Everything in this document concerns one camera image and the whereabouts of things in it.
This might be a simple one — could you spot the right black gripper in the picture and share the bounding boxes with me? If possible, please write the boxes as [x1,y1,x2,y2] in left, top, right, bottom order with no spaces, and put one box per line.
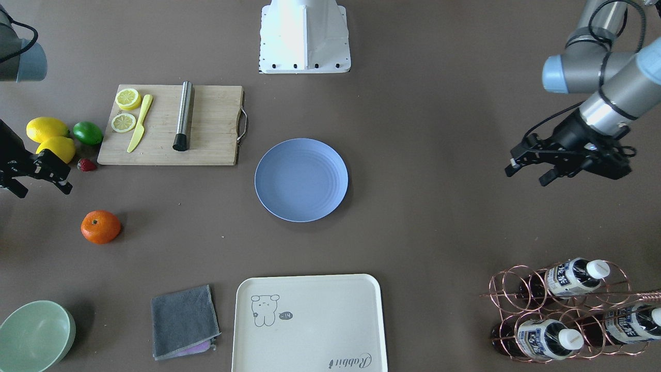
[1,121,73,198]

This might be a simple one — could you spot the red strawberry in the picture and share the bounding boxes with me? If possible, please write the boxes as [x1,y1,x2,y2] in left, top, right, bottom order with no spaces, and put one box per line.
[76,158,98,172]

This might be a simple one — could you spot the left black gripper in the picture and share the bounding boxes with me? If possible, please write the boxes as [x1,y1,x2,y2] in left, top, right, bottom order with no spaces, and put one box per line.
[505,109,637,187]

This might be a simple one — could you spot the wooden cutting board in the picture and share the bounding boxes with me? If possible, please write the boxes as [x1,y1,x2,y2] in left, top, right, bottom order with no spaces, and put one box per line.
[97,84,245,166]

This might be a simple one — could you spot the blue plate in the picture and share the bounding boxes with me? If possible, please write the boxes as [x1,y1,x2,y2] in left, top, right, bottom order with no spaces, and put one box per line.
[254,137,349,222]

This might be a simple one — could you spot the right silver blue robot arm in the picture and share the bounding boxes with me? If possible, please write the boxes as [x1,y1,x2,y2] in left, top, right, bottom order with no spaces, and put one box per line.
[1,7,72,198]

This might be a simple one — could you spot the steel knife sharpener rod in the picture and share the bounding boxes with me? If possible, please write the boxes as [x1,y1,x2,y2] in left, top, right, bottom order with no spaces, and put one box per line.
[172,81,195,151]

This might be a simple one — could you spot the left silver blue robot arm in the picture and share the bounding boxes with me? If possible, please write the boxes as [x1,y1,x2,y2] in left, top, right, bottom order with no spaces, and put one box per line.
[505,1,660,186]

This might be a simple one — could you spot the green lime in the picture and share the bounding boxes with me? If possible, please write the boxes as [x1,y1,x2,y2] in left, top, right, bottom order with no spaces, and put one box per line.
[72,121,103,146]

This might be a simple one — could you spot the green bowl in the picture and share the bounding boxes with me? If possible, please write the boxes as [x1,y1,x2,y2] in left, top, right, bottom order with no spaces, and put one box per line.
[1,301,76,371]

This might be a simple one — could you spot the yellow plastic knife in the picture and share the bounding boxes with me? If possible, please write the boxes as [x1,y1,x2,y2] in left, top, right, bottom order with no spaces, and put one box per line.
[126,94,154,153]

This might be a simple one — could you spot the cream tray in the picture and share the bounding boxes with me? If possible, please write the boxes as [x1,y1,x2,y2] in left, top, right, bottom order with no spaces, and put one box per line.
[231,274,389,371]

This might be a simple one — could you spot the yellow lemon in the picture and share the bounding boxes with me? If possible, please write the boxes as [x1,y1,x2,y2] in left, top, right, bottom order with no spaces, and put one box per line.
[36,136,76,163]
[25,116,69,144]

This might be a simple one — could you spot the copper wire bottle rack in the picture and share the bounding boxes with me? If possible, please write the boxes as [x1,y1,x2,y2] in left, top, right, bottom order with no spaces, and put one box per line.
[484,260,659,363]

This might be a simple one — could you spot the orange fruit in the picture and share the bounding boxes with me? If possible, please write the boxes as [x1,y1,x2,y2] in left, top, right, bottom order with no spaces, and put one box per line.
[80,210,122,244]

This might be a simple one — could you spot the lemon slice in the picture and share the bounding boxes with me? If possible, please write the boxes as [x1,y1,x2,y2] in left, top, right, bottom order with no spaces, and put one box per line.
[114,88,142,111]
[109,113,137,133]

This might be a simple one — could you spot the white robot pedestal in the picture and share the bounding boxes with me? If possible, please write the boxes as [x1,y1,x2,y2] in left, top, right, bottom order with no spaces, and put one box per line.
[258,1,352,74]

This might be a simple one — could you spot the grey cloth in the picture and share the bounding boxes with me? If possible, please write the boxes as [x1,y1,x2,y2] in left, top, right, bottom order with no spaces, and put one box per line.
[150,284,221,361]

